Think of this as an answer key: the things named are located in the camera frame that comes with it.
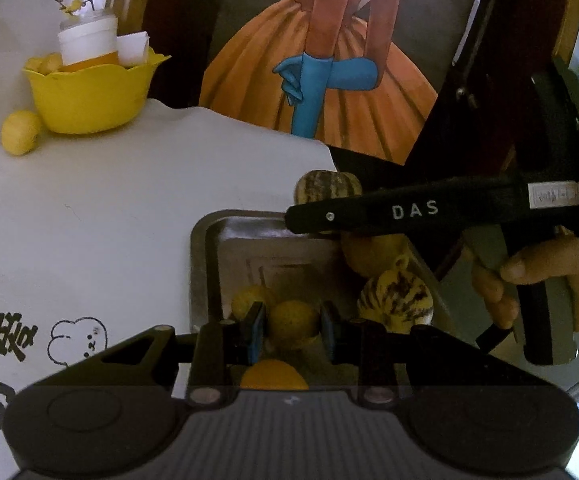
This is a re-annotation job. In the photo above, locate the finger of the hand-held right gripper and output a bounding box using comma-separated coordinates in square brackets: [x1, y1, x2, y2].
[284, 189, 376, 236]

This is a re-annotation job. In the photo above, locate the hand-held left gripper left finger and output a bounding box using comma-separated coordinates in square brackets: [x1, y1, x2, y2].
[82, 301, 268, 407]

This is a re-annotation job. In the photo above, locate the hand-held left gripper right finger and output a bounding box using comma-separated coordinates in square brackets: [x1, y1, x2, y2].
[319, 301, 510, 407]

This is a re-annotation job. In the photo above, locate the green striped melon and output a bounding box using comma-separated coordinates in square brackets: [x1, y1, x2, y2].
[294, 170, 364, 206]

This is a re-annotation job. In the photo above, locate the small tan round fruit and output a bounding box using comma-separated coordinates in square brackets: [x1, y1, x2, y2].
[231, 285, 276, 322]

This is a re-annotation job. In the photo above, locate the yellow pear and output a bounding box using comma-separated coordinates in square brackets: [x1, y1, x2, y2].
[268, 300, 321, 352]

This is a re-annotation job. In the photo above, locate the small orange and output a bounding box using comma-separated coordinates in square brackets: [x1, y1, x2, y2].
[240, 359, 311, 392]

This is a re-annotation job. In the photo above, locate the brown-yellow mango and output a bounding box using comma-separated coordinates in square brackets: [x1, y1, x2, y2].
[339, 232, 413, 279]

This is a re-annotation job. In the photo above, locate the metal tray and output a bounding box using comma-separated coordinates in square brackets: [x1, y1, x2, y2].
[190, 209, 455, 391]

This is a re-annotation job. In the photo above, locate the yellow striped melon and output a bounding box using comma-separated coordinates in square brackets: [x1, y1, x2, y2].
[357, 255, 435, 334]

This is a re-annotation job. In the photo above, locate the person's right hand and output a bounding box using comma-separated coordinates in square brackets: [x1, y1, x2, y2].
[469, 235, 579, 334]

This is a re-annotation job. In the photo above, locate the orange dress door poster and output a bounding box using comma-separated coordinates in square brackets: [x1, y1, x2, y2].
[197, 0, 440, 166]

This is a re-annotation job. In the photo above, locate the white paper cup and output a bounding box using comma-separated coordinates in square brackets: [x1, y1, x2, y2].
[116, 31, 151, 69]

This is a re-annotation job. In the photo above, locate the yellow flower-shaped bowl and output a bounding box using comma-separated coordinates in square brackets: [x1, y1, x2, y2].
[22, 46, 172, 135]

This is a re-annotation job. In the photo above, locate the white jar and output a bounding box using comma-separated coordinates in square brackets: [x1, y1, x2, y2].
[57, 10, 121, 72]

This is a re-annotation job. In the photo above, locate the yellow lemon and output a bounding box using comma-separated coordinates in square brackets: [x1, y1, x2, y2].
[0, 110, 43, 156]

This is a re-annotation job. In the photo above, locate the small yellow fruit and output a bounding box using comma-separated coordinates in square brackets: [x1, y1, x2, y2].
[24, 52, 66, 76]

